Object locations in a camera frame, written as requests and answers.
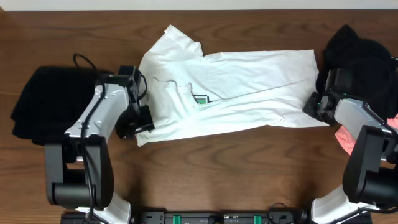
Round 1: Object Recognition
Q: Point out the white printed t-shirt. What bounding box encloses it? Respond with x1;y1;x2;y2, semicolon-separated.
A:
136;26;320;146

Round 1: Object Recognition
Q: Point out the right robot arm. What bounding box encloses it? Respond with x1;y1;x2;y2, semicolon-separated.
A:
299;92;397;223

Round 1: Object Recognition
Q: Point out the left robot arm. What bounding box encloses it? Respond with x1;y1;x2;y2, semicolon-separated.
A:
45;83;154;223

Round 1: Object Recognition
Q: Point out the pink garment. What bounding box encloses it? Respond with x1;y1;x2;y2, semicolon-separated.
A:
335;116;398;155

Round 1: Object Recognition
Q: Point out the black garment right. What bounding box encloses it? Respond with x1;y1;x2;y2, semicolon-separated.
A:
316;25;397;119

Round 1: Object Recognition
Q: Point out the black folded garment left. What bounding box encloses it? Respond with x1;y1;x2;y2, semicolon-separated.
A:
11;66;108;146

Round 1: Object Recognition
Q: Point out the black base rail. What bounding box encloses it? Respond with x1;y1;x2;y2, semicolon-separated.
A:
60;208;373;224

